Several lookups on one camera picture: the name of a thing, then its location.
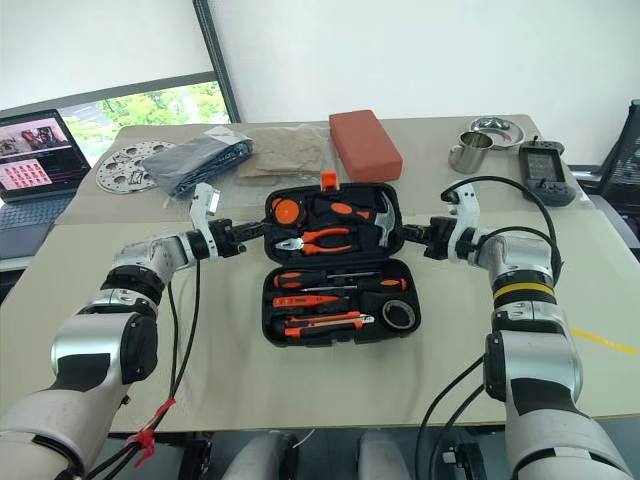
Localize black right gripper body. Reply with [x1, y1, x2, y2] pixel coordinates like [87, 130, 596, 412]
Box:
[423, 217, 455, 261]

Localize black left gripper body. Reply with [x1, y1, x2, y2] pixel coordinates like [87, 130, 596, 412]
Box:
[208, 218, 249, 259]

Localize black plastic tool case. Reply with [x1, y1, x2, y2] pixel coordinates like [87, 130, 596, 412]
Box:
[259, 171, 420, 346]

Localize black electrical tape roll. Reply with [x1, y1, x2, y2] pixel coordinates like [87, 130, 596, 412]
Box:
[382, 299, 419, 332]

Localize orange black utility knife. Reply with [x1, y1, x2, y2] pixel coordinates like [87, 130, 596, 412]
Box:
[279, 312, 376, 337]

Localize orange tape measure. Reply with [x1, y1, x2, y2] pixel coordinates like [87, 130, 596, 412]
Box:
[269, 196, 306, 226]

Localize dark blue bagged cloth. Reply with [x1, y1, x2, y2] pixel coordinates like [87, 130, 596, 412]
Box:
[141, 127, 255, 196]

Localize stainless steel mug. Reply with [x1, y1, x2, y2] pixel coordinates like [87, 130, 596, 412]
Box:
[447, 130, 494, 175]

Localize red brick block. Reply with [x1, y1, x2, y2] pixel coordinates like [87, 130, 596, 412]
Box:
[328, 109, 405, 182]

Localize black handheld controller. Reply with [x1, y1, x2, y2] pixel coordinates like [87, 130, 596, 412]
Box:
[517, 137, 577, 208]

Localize stainless steel bowl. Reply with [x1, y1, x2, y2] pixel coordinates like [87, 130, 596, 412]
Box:
[468, 115, 526, 151]

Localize perforated round metal plate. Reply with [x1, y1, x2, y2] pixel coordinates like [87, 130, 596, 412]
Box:
[94, 139, 177, 195]

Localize window pane showing trees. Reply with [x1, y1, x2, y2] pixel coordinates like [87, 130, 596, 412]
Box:
[59, 79, 236, 169]

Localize yellow tape strip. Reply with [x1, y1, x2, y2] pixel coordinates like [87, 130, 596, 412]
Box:
[569, 327, 640, 356]

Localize black mesh chair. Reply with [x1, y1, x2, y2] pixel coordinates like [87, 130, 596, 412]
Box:
[599, 98, 640, 216]

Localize open laptop computer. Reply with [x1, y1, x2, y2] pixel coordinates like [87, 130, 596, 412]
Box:
[0, 108, 94, 261]

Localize grey rounded shape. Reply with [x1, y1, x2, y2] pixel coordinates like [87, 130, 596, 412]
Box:
[357, 430, 416, 480]
[222, 430, 301, 480]

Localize claw hammer black orange handle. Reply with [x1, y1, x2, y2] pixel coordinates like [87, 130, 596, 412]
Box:
[307, 192, 401, 249]

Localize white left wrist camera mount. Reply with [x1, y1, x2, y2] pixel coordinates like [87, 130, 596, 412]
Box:
[189, 183, 221, 242]

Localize orange handled pliers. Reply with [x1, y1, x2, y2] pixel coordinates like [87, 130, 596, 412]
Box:
[273, 227, 354, 257]

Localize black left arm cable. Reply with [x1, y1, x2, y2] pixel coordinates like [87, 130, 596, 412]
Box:
[84, 257, 204, 480]

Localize dark window frame post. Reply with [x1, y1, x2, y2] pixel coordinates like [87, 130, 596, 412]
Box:
[192, 0, 245, 125]

